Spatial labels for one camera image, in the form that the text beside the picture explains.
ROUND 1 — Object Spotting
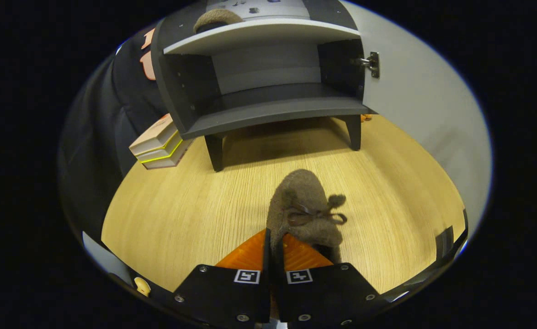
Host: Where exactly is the metal door hinge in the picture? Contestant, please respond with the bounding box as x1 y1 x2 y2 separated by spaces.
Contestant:
351 51 380 79

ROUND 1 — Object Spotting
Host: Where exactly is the yellow-edged book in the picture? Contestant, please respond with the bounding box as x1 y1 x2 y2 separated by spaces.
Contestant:
135 133 184 164

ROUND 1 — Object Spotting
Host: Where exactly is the grey book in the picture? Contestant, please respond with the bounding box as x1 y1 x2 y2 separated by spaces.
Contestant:
141 139 193 170

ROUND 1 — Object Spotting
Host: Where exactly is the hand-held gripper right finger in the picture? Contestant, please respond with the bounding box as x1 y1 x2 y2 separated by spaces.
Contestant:
275 233 381 326

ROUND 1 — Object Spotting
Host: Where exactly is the grey shoe cabinet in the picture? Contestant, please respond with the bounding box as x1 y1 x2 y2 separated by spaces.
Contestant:
151 0 376 173

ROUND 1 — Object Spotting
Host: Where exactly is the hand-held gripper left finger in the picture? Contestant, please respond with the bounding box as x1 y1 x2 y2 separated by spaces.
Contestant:
173 228 271 329

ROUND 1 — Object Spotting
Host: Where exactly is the black backdrop cloth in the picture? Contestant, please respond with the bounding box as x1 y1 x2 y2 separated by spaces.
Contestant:
57 25 168 243

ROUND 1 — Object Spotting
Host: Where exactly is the brown fuzzy shoe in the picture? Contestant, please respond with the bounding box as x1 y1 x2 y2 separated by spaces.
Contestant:
193 8 245 33
266 169 347 265

